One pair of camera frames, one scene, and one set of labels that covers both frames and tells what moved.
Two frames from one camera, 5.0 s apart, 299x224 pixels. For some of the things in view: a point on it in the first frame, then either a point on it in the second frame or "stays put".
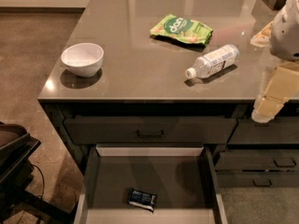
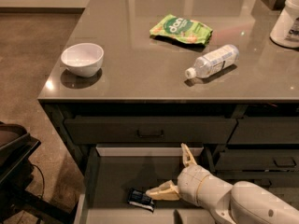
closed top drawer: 149,131 stays put
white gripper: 286,36 to 189,181
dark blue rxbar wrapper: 142,199 stays put
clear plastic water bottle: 207,65 stays put
